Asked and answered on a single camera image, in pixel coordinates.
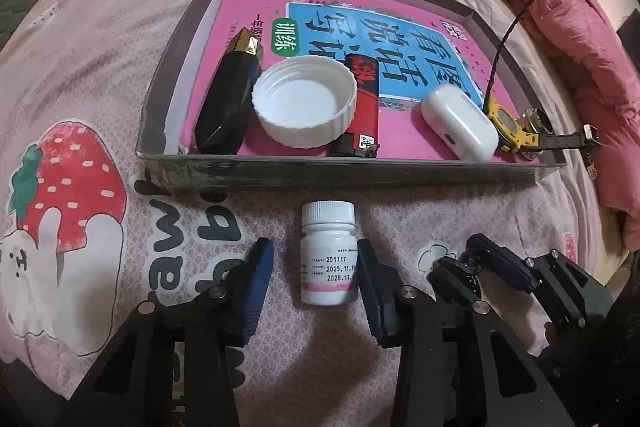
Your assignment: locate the white pill bottle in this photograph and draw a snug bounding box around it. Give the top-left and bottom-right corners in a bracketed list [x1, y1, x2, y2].
[299, 201, 360, 307]

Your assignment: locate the red lighter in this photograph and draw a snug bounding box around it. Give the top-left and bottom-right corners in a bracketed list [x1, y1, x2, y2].
[329, 53, 381, 158]

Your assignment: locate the pink quilt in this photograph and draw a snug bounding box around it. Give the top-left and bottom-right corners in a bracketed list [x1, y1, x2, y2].
[450, 0, 640, 253]

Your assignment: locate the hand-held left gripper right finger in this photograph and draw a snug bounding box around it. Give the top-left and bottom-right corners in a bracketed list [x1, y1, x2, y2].
[356, 237, 576, 427]

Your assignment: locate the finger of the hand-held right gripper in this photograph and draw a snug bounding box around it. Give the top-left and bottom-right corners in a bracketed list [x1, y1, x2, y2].
[426, 254, 485, 310]
[465, 233, 615, 333]

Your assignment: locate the white plastic lid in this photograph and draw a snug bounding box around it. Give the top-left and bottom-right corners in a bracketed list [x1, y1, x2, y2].
[251, 58, 359, 148]

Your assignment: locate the white earbuds case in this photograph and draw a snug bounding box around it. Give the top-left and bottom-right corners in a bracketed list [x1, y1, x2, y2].
[421, 84, 500, 160]

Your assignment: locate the strawberry printed blanket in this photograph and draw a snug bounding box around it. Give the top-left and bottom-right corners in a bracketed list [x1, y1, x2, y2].
[0, 0, 616, 408]

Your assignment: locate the pink book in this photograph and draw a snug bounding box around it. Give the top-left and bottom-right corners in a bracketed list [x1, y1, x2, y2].
[180, 0, 543, 165]

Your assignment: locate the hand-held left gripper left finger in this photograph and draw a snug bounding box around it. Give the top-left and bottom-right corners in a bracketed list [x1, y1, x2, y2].
[55, 237, 276, 427]

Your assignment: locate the black gold lipstick case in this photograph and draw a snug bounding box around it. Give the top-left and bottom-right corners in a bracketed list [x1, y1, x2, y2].
[194, 28, 265, 156]

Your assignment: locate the grey cardboard box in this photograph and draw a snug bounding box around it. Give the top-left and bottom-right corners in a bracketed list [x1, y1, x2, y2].
[135, 0, 568, 195]

